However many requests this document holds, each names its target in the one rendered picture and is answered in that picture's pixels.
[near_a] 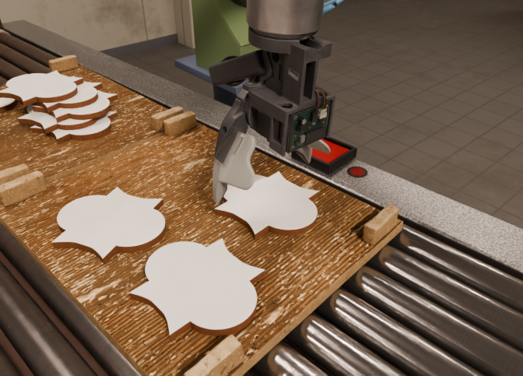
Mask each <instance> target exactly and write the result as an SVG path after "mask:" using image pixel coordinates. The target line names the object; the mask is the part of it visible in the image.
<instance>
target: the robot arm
mask: <svg viewBox="0 0 523 376"><path fill-rule="evenodd" d="M231 1H232V2H234V3H235V4H237V5H239V6H242V7H245V8H247V15H246V21H247V24H248V25H249V27H248V41H249V43H250V44H251V45H252V46H254V47H256V48H258V49H261V50H258V51H253V52H251V53H248V54H244V55H241V56H239V57H237V56H233V55H232V56H228V57H225V58H224V59H223V60H222V61H220V63H218V64H215V65H211V66H209V74H210V77H211V80H212V84H213V85H214V86H218V85H222V84H225V85H227V86H239V85H240V84H242V83H243V82H244V81H245V79H249V82H246V83H243V89H242V90H241V91H240V92H239V93H238V94H237V98H236V99H235V101H234V103H233V106H232V107H231V109H230V110H229V112H228V113H227V114H226V117H225V118H224V119H223V122H222V124H221V126H220V128H219V133H218V137H217V141H216V148H215V152H214V157H215V162H214V166H213V176H212V190H213V199H214V202H215V203H217V204H220V202H221V200H222V198H223V196H224V195H225V193H226V190H227V185H228V184H229V185H231V186H234V187H236V188H240V189H243V190H248V189H250V188H251V187H252V185H253V184H254V181H255V173H254V170H253V168H252V166H251V156H252V154H253V152H254V149H255V147H256V139H255V137H254V136H253V135H251V134H246V133H247V128H248V125H250V128H252V129H254V130H255V131H256V132H257V133H258V134H260V135H262V136H263V137H265V138H266V139H267V142H269V148H271V149H273V150H274V151H276V152H277V153H278V154H279V155H281V156H285V153H286V152H287V153H290V152H293V151H294V150H295V151H296V152H297V154H298V155H299V156H300V157H301V158H302V159H303V160H304V161H305V162H306V163H310V161H311V154H312V148H313V149H316V150H319V151H322V152H324V153H330V149H329V147H328V145H327V144H326V143H325V142H323V141H322V139H323V138H324V137H327V138H328V137H329V136H330V131H331V126H332V115H333V111H334V105H335V94H334V93H331V92H329V91H327V90H325V89H323V88H321V87H319V86H316V81H317V74H318V62H319V60H320V59H323V58H328V57H331V50H332V43H331V42H328V41H326V40H323V39H321V38H319V37H318V35H319V29H320V28H321V22H322V16H323V15H325V14H326V13H328V12H330V11H331V10H332V9H334V8H335V7H336V6H337V5H338V4H340V3H341V2H342V1H344V0H231ZM328 110H329V112H328ZM327 120H328V123H327ZM326 125H327V126H326Z"/></svg>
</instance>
